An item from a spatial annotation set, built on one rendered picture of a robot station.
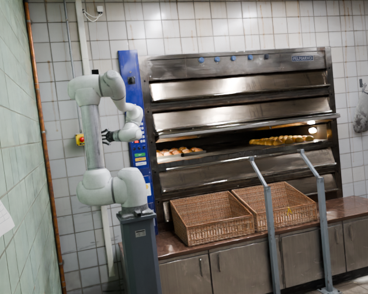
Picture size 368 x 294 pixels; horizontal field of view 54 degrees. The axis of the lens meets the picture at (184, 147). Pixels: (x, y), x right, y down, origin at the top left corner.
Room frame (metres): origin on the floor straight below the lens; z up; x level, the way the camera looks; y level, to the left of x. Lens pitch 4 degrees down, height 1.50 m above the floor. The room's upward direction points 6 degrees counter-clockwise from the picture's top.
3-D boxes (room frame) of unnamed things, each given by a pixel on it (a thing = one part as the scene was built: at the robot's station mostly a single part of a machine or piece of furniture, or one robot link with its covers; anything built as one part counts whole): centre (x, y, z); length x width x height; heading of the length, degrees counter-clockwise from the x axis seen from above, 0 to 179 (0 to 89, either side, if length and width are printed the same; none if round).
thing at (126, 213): (2.10, 0.32, 1.03); 0.22 x 0.18 x 0.06; 18
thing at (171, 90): (3.37, -0.62, 1.80); 1.79 x 0.11 x 0.19; 107
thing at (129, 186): (2.12, 0.34, 1.17); 0.18 x 0.16 x 0.22; 93
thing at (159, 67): (3.40, -0.61, 1.99); 1.80 x 0.08 x 0.21; 107
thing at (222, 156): (3.39, -0.62, 1.16); 1.80 x 0.06 x 0.04; 107
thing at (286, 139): (3.96, -1.05, 1.21); 0.61 x 0.48 x 0.06; 17
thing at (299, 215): (3.12, -0.71, 0.72); 0.56 x 0.49 x 0.28; 105
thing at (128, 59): (3.96, 0.65, 1.07); 1.93 x 0.16 x 2.15; 17
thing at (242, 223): (2.95, -0.15, 0.72); 0.56 x 0.49 x 0.28; 106
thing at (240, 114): (3.37, -0.62, 1.54); 1.79 x 0.11 x 0.19; 107
